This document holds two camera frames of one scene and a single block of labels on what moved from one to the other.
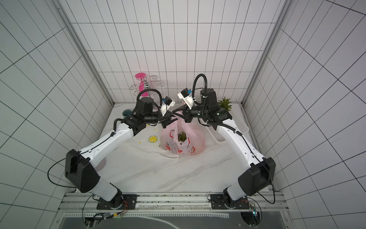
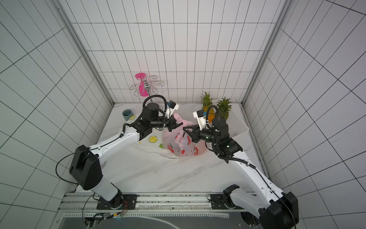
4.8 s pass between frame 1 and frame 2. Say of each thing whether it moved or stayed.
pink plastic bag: stayed
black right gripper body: moved
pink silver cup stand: stayed
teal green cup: stayed
